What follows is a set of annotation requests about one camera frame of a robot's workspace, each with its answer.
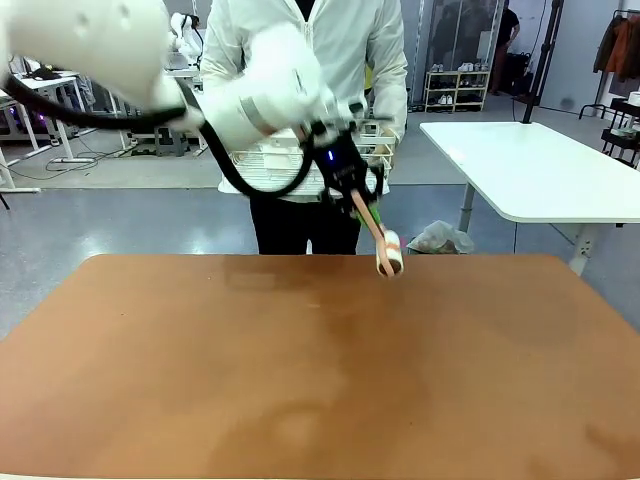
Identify person's left forearm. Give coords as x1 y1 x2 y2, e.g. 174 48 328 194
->
371 59 410 137

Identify left arm black cable sleeve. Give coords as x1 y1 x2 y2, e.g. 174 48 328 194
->
0 73 327 200

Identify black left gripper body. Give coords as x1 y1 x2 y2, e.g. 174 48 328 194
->
305 123 387 201

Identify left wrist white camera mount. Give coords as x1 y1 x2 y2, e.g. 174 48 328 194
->
324 99 396 132

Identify person's white jacket torso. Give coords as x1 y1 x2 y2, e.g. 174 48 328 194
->
198 0 410 203

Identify large white table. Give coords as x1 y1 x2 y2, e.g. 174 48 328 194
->
418 121 640 277

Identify white wire dish rack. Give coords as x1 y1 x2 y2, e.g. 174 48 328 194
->
228 115 400 195

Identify black trolley cart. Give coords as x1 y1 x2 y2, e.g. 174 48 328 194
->
578 96 640 170

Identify person's black trousers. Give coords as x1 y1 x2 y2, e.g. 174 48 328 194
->
248 192 363 256

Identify hanging dark orange clothes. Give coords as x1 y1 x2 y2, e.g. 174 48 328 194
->
592 13 640 85

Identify white framed workbench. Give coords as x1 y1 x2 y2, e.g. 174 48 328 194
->
162 66 210 157

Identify black slanted pole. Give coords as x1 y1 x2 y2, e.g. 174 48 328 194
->
521 0 567 125

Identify standing person in black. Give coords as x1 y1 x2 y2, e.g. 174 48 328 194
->
490 6 522 97

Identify pink handled lint roller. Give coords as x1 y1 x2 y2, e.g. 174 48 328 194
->
348 190 406 280

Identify crumpled clear plastic bag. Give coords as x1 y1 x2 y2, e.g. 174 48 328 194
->
405 219 476 255

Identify white desk with legs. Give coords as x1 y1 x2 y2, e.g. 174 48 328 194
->
0 70 97 195

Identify white shoe rack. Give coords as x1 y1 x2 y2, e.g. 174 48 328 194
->
423 68 492 114

